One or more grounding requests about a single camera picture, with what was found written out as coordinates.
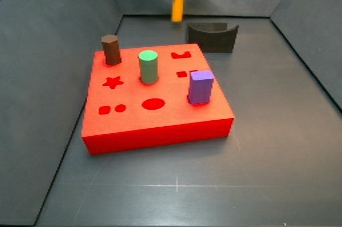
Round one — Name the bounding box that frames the green round peg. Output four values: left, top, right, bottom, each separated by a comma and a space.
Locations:
138, 50, 158, 84

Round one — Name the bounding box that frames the red shape board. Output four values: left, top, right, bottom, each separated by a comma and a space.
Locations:
82, 44, 234, 155

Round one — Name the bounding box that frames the black curved holder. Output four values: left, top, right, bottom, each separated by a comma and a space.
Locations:
186, 22, 239, 53

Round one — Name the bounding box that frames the purple square peg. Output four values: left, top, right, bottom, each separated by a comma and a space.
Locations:
189, 70, 214, 105

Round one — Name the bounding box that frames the brown hexagonal peg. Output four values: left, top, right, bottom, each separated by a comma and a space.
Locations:
102, 35, 122, 65

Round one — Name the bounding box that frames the yellow oval peg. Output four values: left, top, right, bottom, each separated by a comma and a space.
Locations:
171, 0, 185, 22

